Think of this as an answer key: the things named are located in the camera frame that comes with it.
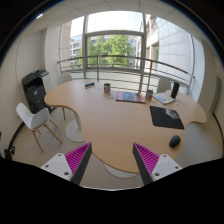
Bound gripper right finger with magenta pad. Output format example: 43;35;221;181
133;143;182;185

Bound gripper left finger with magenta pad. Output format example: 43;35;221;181
41;143;92;185

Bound black computer mouse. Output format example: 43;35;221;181
169;135;181;148

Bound black mouse pad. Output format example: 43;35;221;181
150;106;184;129

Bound white chair with wooden legs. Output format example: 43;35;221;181
16;103;61;150

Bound wooden meeting table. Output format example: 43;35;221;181
43;78;208;175

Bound light blue booklet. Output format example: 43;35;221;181
153;93;175;105

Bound colourful magazine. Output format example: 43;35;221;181
116;91;146;104

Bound small patterned mug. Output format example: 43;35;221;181
146;90;153;100

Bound small dark blue box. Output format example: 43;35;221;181
85;82;95;89

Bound white chair behind table right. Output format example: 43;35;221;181
157;78;171;93

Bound white chair behind table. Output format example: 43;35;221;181
57;74;72;85
157;78;171;93

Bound dark red mug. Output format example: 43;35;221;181
104;83;111;93

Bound white chair behind table left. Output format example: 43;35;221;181
57;74;72;85

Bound black office printer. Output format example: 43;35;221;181
22;69;49;113

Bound metal window railing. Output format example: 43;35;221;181
58;55;193;94

